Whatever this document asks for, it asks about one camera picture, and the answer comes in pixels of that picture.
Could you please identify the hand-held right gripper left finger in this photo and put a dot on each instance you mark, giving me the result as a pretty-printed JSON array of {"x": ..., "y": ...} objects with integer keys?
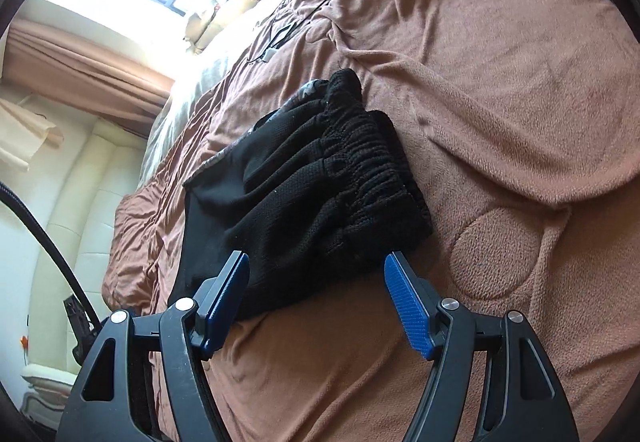
[{"x": 230, "y": 292}]

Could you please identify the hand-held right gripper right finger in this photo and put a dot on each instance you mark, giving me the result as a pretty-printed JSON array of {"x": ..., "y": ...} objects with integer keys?
[{"x": 407, "y": 307}]

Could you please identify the black knit pants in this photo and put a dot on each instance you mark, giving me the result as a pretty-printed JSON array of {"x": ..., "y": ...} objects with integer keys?
[{"x": 300, "y": 202}]

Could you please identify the cream leather headboard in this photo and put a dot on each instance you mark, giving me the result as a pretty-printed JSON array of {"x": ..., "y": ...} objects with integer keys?
[{"x": 85, "y": 202}]

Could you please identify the light grey duvet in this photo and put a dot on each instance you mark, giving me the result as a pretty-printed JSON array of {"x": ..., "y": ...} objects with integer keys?
[{"x": 200, "y": 86}]

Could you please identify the beige cloth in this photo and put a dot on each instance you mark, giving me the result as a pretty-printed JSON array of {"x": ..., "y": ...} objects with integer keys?
[{"x": 30, "y": 126}]

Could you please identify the brown curtain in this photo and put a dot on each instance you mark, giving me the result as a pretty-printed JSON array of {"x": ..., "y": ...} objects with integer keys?
[{"x": 75, "y": 61}]

